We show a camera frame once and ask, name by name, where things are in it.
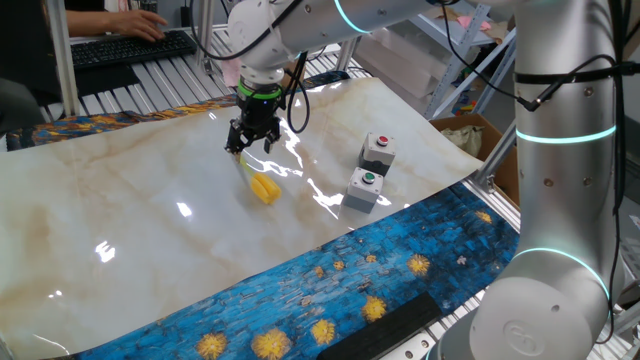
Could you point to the pink fluffy cloth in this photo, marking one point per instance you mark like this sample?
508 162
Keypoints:
230 72

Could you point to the open cardboard box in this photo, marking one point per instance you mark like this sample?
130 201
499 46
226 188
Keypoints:
505 172

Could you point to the black computer keyboard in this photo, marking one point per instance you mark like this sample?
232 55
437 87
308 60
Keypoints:
132 48

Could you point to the yellow sponge brush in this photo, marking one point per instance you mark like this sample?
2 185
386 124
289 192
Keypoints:
266 189

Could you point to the green push button box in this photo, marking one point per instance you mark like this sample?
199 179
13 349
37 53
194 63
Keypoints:
361 192

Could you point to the black computer monitor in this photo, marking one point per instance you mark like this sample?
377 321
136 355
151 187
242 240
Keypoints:
25 45

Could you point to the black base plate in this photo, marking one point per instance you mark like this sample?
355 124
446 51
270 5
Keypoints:
385 330

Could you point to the glossy marble pattern sheet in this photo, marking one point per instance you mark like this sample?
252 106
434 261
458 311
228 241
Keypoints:
150 225

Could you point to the black flat pad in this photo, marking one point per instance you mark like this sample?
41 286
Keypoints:
107 80

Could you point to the aluminium frame post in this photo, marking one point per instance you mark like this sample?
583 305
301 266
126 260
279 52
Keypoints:
205 35
62 60
495 157

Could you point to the blue starry painting cloth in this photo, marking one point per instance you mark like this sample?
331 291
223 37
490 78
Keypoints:
400 260

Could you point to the red push button box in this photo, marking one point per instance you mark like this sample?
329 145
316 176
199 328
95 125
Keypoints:
375 157

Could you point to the white metal shelf rack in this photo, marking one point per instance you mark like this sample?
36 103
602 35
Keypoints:
492 75

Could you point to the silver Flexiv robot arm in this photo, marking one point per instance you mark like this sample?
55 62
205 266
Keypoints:
560 175

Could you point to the black power adapter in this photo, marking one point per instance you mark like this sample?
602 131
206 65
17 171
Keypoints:
185 17

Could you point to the person's bare hand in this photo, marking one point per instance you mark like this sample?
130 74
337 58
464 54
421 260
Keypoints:
137 24

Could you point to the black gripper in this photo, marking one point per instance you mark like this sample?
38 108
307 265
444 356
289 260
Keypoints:
257 115

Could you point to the person's bare forearm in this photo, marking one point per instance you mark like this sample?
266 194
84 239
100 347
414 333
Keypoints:
87 22

